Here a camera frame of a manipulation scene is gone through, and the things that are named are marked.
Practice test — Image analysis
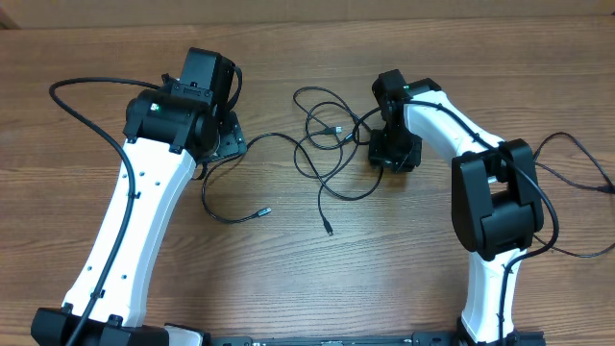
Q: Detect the black USB cable long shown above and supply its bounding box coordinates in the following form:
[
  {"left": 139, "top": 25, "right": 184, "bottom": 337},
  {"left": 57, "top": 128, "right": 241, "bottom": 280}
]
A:
[{"left": 292, "top": 86, "right": 383, "bottom": 235}]

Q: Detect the black USB cable short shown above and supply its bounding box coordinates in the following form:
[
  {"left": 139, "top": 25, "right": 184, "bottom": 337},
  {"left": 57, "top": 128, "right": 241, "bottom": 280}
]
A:
[{"left": 201, "top": 132, "right": 311, "bottom": 225}]

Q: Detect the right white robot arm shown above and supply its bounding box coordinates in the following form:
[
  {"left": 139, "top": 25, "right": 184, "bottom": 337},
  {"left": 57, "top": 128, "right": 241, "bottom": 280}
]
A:
[{"left": 368, "top": 69, "right": 546, "bottom": 345}]

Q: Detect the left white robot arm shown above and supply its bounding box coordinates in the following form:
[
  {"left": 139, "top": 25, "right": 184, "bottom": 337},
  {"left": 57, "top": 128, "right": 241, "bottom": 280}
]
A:
[{"left": 31, "top": 47, "right": 246, "bottom": 345}]

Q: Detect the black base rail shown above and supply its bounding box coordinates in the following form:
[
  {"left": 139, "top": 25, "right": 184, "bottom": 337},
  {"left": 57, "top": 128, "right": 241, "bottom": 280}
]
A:
[{"left": 206, "top": 329, "right": 547, "bottom": 346}]

